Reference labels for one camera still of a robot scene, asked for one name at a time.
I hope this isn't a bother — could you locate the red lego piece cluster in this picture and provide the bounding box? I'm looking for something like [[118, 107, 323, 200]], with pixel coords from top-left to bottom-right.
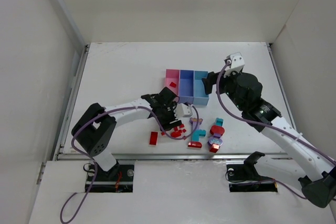
[[160, 125, 187, 140]]

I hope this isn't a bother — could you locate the large red lego brick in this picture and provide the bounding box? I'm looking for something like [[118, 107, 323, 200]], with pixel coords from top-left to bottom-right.
[[149, 132, 158, 145]]

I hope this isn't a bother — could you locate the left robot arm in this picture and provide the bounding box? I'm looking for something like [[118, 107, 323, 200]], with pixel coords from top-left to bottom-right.
[[71, 88, 192, 179]]

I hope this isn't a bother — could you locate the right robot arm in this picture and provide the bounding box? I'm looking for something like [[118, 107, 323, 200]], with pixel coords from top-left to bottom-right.
[[202, 71, 335, 208]]

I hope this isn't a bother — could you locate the purple teal red lego column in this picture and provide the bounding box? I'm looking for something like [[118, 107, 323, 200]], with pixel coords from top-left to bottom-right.
[[188, 118, 206, 149]]

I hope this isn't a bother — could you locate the pink bin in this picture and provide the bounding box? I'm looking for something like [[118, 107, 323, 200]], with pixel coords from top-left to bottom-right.
[[164, 69, 180, 95]]

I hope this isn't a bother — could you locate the light blue bin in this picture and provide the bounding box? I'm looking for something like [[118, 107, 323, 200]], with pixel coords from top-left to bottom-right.
[[193, 71, 209, 106]]

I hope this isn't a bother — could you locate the dark blue bin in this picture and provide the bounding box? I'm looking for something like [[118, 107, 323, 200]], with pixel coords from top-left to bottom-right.
[[178, 70, 194, 104]]

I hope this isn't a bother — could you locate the teal red purple lego stack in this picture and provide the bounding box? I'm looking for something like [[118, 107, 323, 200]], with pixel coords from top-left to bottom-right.
[[207, 118, 225, 153]]

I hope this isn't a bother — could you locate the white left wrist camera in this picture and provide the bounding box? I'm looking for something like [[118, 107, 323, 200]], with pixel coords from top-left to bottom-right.
[[174, 103, 193, 119]]

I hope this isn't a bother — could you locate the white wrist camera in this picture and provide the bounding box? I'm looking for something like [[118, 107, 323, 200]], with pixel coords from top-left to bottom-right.
[[174, 103, 193, 119], [224, 52, 245, 77]]

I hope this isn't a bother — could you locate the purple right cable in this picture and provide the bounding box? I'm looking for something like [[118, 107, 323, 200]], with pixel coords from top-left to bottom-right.
[[216, 60, 336, 200]]

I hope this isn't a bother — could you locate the purple cable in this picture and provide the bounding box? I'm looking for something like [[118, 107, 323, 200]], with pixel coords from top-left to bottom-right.
[[216, 60, 336, 200], [60, 104, 200, 223]]

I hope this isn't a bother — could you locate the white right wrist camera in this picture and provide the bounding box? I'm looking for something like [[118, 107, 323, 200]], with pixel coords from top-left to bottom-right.
[[224, 52, 245, 77]]

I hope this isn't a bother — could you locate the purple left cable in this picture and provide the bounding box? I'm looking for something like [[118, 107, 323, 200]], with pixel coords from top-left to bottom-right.
[[60, 104, 200, 223]]

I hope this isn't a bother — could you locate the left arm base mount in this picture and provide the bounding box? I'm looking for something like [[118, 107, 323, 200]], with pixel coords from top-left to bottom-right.
[[89, 164, 135, 193]]

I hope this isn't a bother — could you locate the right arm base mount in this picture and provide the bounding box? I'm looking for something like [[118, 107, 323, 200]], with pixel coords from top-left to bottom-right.
[[225, 164, 278, 193]]

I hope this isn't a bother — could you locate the aluminium frame rail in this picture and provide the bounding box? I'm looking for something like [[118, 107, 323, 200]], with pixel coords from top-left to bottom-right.
[[49, 44, 90, 161]]

